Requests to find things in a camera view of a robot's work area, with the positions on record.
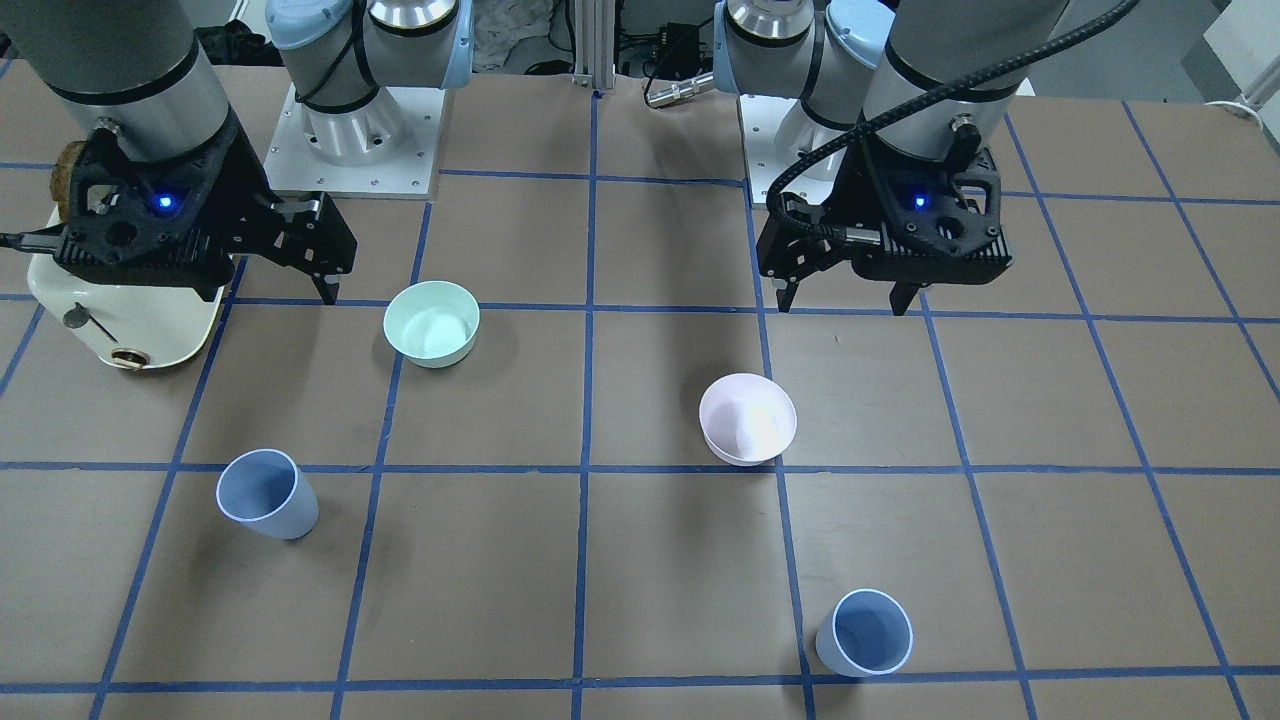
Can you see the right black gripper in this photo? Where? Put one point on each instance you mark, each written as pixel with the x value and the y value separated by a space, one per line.
pixel 247 196

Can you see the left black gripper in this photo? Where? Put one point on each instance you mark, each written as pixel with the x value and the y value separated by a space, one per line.
pixel 838 205

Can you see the blue cup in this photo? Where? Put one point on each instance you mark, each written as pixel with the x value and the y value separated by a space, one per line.
pixel 867 633

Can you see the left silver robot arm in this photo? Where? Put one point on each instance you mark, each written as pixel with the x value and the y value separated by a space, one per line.
pixel 894 50

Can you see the blue cup near right arm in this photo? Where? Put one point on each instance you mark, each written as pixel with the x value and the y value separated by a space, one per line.
pixel 265 491

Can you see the mint green bowl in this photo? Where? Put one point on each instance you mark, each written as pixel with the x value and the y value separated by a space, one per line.
pixel 433 324

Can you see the pink bowl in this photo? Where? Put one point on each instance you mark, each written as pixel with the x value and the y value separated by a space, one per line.
pixel 747 419

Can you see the cream white toaster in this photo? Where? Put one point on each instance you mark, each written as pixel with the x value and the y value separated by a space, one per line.
pixel 133 327

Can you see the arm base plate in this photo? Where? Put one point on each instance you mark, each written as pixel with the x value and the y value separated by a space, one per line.
pixel 778 131
pixel 400 150

